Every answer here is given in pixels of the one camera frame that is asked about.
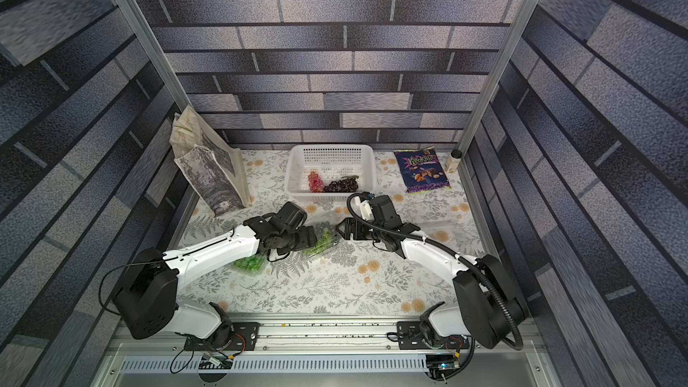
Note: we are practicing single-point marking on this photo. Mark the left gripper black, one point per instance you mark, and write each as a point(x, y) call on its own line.
point(307, 242)

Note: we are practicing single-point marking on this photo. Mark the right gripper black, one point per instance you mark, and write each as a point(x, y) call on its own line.
point(357, 228)

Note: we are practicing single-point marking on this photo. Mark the clear plastic clamshell container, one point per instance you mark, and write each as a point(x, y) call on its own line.
point(248, 264)

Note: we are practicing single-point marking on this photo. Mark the pink grape bunch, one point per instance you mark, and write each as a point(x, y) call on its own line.
point(315, 183)

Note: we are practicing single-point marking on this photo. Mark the dark red grape bunch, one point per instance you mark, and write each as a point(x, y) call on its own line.
point(347, 184)

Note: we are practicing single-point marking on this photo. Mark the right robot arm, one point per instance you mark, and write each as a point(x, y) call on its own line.
point(490, 306)

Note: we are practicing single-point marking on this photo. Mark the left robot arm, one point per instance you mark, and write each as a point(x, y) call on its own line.
point(147, 295)

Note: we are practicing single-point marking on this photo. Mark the purple candy bag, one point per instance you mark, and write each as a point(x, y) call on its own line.
point(421, 170)

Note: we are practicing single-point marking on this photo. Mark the white plastic basket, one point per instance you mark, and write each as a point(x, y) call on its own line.
point(330, 162)

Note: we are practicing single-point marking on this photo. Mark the beige tote bag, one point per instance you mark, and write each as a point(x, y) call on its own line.
point(214, 169)

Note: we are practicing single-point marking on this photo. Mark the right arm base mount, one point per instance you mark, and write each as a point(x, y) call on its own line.
point(409, 336)

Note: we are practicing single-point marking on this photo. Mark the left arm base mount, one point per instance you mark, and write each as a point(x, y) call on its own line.
point(237, 337)

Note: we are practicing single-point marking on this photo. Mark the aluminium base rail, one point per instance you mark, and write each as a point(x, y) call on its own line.
point(321, 350)

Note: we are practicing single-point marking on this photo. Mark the aluminium frame post right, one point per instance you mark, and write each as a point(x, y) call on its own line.
point(489, 89)

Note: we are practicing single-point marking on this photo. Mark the aluminium frame post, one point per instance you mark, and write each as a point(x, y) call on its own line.
point(144, 33)
point(489, 89)

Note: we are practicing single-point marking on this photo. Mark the aluminium frame post left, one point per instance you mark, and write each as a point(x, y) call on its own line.
point(144, 33)

